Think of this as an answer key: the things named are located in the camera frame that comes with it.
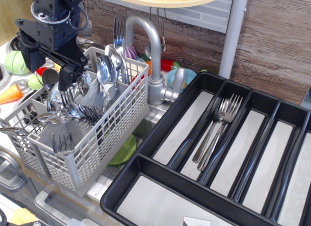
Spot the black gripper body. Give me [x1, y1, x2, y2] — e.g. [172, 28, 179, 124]
[16, 18, 87, 66]

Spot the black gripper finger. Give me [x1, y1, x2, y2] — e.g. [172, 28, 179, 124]
[58, 64, 84, 92]
[20, 45, 46, 73]

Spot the steel fork from basket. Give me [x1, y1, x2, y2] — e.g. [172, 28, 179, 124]
[60, 89, 82, 119]

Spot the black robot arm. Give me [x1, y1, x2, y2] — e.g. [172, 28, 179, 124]
[16, 0, 87, 92]

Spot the steel forks cluster in basket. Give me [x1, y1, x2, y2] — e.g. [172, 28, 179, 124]
[75, 104, 104, 129]

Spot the grey plastic cutlery basket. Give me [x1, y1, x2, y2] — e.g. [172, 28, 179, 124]
[4, 59, 149, 197]

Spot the tall upright steel fork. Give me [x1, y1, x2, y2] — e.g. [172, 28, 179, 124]
[113, 15, 130, 85]

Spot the steel spoon outside basket left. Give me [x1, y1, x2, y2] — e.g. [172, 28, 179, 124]
[0, 126, 29, 137]

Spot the steel fork front compartment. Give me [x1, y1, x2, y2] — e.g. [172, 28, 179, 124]
[52, 131, 75, 155]

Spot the steel fork in tray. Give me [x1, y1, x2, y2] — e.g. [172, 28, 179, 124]
[197, 94, 243, 171]
[192, 98, 232, 163]

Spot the black cutlery tray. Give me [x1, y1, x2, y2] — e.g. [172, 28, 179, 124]
[100, 72, 311, 226]

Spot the small dark steel spoon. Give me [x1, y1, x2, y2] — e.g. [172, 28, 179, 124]
[42, 68, 59, 91]

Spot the green toy cabbage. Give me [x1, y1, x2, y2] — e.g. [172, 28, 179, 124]
[4, 51, 30, 75]

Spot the light green toy fruit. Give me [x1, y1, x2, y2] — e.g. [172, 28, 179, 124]
[28, 74, 43, 90]

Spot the black coil stove burner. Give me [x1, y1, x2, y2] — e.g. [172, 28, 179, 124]
[9, 36, 20, 51]

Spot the hanging toy spatula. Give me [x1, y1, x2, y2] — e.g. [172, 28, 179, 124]
[81, 19, 92, 37]

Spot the large steel serving spoon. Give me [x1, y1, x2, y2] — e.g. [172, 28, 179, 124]
[47, 82, 68, 113]

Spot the large steel spoon centre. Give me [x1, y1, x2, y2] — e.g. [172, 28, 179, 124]
[97, 54, 117, 112]

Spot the orange toy carrot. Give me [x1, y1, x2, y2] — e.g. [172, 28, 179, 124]
[0, 84, 24, 104]

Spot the steel spoon behind centre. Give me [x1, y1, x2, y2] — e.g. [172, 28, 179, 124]
[104, 44, 122, 82]

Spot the purple toy onion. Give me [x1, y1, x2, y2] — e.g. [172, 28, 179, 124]
[125, 46, 137, 59]

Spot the silver toy faucet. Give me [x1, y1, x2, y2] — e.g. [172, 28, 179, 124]
[125, 14, 186, 105]

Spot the green toy leaf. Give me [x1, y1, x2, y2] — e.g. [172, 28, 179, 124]
[108, 135, 137, 165]

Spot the red toy pepper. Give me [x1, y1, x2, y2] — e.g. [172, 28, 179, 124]
[161, 59, 180, 72]

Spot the light blue toy bowl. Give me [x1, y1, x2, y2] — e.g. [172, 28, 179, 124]
[166, 69, 197, 93]

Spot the yellow toy item bottom left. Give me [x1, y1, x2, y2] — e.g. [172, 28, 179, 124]
[7, 208, 37, 226]

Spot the hanging wire utensil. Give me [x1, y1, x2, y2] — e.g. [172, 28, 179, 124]
[149, 7, 167, 52]

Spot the white metal post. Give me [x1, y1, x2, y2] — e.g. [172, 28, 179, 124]
[219, 0, 248, 79]

